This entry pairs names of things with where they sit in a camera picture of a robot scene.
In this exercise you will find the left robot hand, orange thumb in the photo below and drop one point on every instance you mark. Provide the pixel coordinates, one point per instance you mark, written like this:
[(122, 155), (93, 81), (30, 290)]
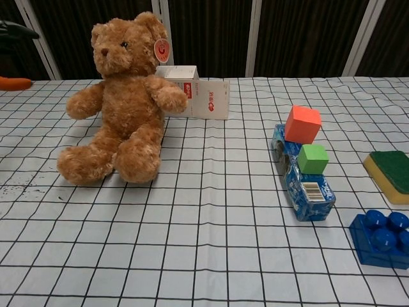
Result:
[(16, 83)]

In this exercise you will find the brown plush teddy bear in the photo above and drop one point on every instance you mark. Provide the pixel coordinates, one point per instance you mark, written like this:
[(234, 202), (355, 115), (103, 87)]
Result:
[(128, 108)]

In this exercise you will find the round orange hang tag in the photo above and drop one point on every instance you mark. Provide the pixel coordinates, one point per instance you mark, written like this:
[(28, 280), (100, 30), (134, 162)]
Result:
[(161, 49)]

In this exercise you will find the small white carton, red print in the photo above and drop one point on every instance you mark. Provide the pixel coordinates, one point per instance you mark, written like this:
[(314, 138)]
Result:
[(182, 72)]

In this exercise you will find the flat white carton, red logo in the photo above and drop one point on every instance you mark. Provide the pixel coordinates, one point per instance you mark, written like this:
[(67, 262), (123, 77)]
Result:
[(211, 99)]

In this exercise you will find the white black-checked tablecloth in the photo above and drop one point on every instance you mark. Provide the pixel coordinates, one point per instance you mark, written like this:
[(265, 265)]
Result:
[(204, 224)]

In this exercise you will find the orange foam cube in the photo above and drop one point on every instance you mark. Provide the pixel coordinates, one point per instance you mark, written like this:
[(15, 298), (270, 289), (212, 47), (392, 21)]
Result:
[(302, 126)]

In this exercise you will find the green foam cube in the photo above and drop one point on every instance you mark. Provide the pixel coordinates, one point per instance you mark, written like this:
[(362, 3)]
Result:
[(313, 160)]

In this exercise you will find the blue wrapped package with barcode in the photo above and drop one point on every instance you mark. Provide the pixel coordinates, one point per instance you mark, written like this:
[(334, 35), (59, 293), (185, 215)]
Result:
[(306, 201)]

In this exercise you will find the blue studded building brick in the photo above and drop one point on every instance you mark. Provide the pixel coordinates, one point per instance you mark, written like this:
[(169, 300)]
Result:
[(367, 240)]

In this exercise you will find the yellow sponge with green pad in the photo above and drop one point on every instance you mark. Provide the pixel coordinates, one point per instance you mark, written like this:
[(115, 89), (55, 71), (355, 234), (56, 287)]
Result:
[(393, 169)]

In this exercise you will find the white metal frame post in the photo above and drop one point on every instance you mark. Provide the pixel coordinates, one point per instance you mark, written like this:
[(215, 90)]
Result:
[(254, 38), (159, 5), (364, 38), (41, 48)]

